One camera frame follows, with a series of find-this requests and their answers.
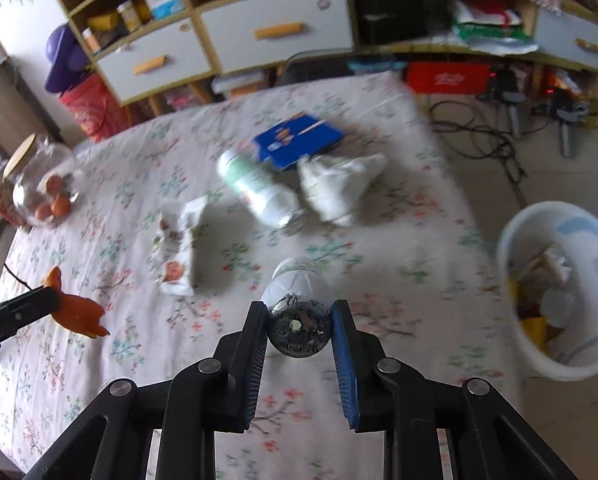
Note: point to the yellow box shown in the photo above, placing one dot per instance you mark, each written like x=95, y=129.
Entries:
x=104, y=21

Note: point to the wooden low console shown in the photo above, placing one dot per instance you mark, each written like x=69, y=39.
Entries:
x=439, y=52

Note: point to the red cardboard box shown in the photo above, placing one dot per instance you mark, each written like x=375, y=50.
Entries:
x=449, y=78

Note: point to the console grey drawer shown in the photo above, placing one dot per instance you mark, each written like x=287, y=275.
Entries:
x=559, y=35

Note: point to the orange peel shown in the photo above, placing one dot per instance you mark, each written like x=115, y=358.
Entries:
x=79, y=310

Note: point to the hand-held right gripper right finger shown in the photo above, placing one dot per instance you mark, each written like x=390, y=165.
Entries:
x=343, y=375

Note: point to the glass jar with bamboo lid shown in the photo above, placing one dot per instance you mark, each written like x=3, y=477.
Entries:
x=39, y=175

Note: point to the tangerine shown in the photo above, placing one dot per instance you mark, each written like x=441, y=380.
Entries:
x=54, y=184
x=60, y=206
x=41, y=212

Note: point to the purple hat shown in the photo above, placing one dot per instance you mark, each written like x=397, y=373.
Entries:
x=61, y=55

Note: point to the yellow snack bag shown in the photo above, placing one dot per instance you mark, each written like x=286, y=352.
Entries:
x=534, y=332

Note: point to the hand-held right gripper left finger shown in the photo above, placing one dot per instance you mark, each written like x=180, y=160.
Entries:
x=255, y=375

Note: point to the flat blue packet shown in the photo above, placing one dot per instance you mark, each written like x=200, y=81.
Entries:
x=319, y=137

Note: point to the red bag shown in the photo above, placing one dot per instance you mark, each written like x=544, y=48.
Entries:
x=91, y=107

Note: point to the pile of plastic bags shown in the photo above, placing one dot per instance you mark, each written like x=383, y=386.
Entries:
x=489, y=27

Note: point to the crumpled white tissue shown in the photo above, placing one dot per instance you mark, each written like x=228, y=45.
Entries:
x=336, y=190

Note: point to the white bottle with red mark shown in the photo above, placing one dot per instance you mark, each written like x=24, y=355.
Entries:
x=296, y=290

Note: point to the white bottle green label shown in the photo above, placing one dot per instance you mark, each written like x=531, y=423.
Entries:
x=254, y=182

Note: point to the floral tablecloth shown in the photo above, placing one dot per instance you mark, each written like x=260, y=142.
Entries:
x=104, y=200

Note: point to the wooden shelf cabinet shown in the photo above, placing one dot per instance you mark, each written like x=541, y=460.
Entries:
x=194, y=10

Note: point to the black electronic box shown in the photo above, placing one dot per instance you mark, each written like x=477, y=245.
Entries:
x=389, y=17

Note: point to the white snack wrapper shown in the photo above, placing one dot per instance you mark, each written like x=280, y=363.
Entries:
x=179, y=240

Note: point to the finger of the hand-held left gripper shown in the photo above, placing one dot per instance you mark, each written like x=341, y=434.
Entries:
x=24, y=307

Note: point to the white plastic bin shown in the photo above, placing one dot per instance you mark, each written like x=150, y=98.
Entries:
x=529, y=230

